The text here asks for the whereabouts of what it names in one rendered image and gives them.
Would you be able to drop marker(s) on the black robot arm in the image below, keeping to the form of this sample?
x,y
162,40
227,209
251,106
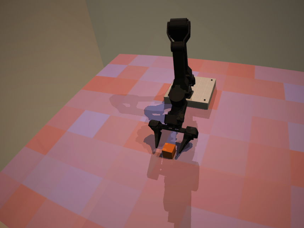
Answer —
x,y
179,30

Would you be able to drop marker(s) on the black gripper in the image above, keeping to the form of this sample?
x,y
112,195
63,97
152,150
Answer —
x,y
189,132

